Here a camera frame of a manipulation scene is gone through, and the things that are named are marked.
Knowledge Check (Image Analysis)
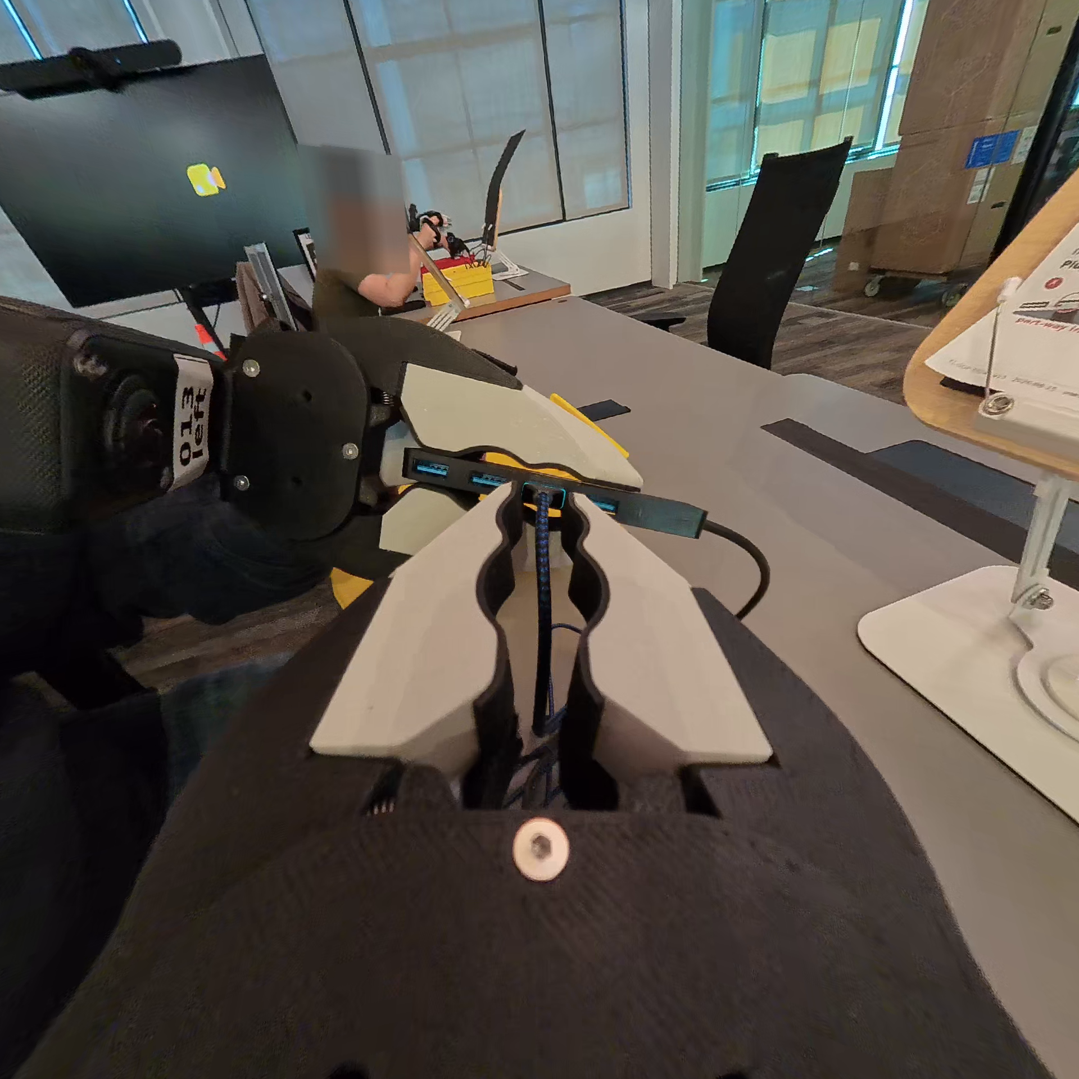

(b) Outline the black video bar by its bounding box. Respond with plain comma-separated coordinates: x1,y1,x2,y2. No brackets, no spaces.
1,41,183,99

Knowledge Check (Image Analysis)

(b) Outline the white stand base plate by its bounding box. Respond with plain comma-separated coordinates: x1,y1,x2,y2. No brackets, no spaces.
857,565,1079,827

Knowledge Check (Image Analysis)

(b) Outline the person's left forearm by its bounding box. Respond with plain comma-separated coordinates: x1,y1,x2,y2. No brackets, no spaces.
1,498,330,650

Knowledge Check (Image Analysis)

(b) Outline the printed instruction sheet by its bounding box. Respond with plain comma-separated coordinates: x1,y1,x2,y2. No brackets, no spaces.
928,220,1079,465

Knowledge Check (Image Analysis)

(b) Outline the yellow plastic bin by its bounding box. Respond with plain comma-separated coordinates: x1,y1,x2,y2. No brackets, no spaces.
422,262,497,306
329,393,637,611

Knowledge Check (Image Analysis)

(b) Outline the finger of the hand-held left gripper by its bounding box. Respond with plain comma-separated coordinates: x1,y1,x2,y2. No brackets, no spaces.
380,486,470,557
402,361,645,497

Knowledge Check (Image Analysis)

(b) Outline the black office chair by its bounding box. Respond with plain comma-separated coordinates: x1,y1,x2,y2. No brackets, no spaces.
705,139,853,369

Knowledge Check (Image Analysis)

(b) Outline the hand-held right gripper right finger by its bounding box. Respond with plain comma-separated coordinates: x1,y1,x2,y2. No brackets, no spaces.
550,489,777,810

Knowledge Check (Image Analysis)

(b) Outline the black wall screen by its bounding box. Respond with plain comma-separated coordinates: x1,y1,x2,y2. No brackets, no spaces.
1,56,321,308

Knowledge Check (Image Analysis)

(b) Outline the black usb hub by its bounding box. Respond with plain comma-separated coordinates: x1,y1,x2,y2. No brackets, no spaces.
402,447,706,541

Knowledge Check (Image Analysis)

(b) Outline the blue braided usb cable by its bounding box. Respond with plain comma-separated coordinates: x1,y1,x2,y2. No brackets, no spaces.
528,486,561,738

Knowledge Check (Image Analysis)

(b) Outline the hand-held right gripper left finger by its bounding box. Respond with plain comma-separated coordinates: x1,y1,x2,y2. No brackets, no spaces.
309,489,544,810

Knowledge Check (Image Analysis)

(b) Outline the wooden desk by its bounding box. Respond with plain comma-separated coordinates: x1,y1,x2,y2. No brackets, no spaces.
397,270,574,327

